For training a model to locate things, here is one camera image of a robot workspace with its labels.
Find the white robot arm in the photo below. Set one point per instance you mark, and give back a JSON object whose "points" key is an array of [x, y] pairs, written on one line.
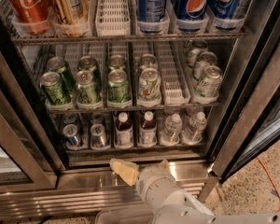
{"points": [[171, 204]]}

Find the green can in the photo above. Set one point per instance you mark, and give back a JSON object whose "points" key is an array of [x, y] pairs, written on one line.
{"points": [[61, 66], [87, 92], [53, 86], [118, 87], [115, 62], [90, 64]]}

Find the clear water bottle left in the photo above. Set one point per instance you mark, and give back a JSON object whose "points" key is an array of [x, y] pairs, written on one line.
{"points": [[171, 130]]}

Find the clear plastic bin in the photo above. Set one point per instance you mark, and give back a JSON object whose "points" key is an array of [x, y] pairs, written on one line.
{"points": [[136, 214]]}

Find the silver blue can front right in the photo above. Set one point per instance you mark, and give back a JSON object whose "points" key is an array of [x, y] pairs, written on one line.
{"points": [[99, 137]]}

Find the white empty tray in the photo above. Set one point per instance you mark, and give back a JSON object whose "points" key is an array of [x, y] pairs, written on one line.
{"points": [[113, 18], [174, 87]]}

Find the blue Pepsi can middle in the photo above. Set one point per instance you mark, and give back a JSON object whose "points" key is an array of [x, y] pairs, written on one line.
{"points": [[188, 11]]}

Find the brown bottle blue label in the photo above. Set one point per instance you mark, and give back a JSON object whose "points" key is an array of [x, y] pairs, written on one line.
{"points": [[147, 130]]}

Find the clear water bottle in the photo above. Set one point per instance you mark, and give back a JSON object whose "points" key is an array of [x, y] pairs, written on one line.
{"points": [[193, 132], [171, 130]]}

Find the white can right back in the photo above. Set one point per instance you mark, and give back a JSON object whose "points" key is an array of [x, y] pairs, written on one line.
{"points": [[192, 49]]}

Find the steel fridge base panel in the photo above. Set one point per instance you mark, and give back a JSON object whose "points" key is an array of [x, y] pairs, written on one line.
{"points": [[29, 191]]}

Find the green can back left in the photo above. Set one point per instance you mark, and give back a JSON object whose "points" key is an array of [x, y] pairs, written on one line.
{"points": [[61, 66]]}

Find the fridge sliding glass door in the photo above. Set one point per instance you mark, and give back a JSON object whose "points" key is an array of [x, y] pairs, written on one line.
{"points": [[12, 134]]}

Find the white empty middle tray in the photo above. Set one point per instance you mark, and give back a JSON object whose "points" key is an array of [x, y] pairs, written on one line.
{"points": [[174, 87]]}

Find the silver can back right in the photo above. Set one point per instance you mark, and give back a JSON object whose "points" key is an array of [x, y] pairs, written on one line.
{"points": [[97, 118]]}

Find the white can right front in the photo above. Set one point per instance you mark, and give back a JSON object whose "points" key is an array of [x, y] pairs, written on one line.
{"points": [[209, 82]]}

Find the green can front left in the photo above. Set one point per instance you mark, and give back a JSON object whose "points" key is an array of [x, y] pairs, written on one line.
{"points": [[53, 86]]}

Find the white diet can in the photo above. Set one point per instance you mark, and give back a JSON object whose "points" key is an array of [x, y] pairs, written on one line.
{"points": [[150, 84], [147, 61]]}

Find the brown bottle left white cap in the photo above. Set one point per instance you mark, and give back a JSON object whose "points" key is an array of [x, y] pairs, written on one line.
{"points": [[124, 131]]}

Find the silver blue can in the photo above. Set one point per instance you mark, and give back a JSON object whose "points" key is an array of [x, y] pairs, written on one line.
{"points": [[72, 135], [99, 137]]}

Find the silver can back left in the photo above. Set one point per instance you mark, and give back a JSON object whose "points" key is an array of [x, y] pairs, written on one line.
{"points": [[72, 118]]}

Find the gold soda can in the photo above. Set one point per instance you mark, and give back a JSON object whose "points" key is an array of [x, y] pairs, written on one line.
{"points": [[71, 16]]}

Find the white empty top tray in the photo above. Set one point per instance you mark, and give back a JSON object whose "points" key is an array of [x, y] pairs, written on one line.
{"points": [[113, 18]]}

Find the clear water bottle right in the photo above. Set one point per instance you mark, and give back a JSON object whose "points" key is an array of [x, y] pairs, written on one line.
{"points": [[193, 132]]}

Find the white diet can front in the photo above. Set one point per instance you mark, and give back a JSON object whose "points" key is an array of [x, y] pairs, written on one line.
{"points": [[150, 84]]}

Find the silver blue can front left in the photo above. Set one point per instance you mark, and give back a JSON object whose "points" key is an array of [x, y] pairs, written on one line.
{"points": [[72, 135]]}

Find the red Coca-Cola can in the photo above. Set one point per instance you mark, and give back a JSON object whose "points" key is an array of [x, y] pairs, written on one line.
{"points": [[33, 13]]}

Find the white can right middle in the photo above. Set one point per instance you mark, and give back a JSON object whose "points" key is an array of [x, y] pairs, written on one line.
{"points": [[206, 58]]}

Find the white diet can back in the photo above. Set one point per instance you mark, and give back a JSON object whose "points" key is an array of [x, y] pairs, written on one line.
{"points": [[147, 61]]}

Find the blue pepsi can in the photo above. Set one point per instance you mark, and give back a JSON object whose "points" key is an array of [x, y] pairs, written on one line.
{"points": [[150, 15], [188, 11], [229, 14]]}

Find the blue Pepsi can left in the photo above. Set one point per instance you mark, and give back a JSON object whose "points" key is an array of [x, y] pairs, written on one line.
{"points": [[150, 15]]}

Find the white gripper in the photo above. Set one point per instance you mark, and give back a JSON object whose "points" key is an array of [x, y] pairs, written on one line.
{"points": [[150, 180]]}

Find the blue Pepsi can right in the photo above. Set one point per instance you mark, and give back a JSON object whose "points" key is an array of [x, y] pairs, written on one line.
{"points": [[229, 14]]}

